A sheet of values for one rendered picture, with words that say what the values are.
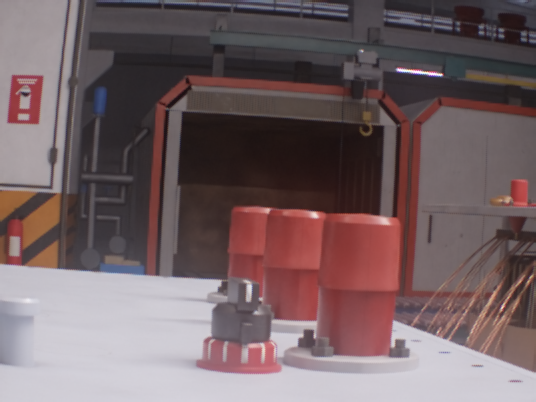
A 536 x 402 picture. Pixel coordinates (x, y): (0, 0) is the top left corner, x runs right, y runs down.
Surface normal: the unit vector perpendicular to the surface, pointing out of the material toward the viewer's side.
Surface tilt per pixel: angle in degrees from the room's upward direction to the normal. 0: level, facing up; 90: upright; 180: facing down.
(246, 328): 90
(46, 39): 90
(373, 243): 89
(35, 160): 90
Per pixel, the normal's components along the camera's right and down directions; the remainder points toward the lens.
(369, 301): 0.29, 0.03
